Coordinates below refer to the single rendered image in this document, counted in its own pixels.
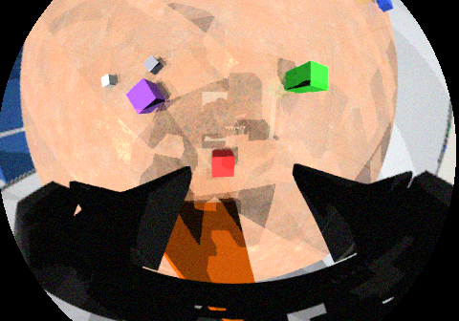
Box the purple block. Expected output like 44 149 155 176
126 79 165 115

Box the green block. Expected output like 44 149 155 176
284 68 307 93
295 61 329 93

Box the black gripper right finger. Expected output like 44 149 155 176
292 163 412 264

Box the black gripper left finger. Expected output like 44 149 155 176
69 167 192 271

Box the blue block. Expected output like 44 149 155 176
376 0 393 12

